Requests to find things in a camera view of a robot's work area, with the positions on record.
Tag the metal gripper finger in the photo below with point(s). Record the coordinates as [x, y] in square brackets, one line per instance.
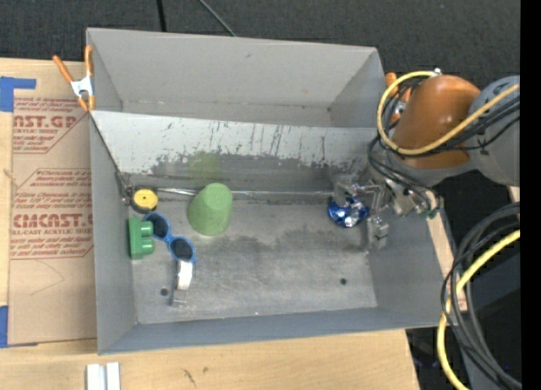
[377, 232]
[345, 188]

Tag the blue and silver crumpled ball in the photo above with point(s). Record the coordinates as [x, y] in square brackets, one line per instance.
[347, 214]

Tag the grey metal bin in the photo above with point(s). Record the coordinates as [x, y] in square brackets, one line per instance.
[262, 261]

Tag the green plastic cup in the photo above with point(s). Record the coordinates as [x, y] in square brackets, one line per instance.
[210, 210]

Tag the blue sunglasses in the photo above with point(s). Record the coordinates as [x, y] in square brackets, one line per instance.
[181, 248]

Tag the white roll on metal clip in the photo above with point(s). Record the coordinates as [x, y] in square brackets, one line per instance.
[184, 275]

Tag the yellow round disc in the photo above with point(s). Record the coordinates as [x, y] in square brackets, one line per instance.
[145, 199]

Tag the green toy brick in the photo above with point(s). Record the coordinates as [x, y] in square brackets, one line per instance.
[137, 239]

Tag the brown cardboard board red print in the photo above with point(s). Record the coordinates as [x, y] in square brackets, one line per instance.
[50, 210]

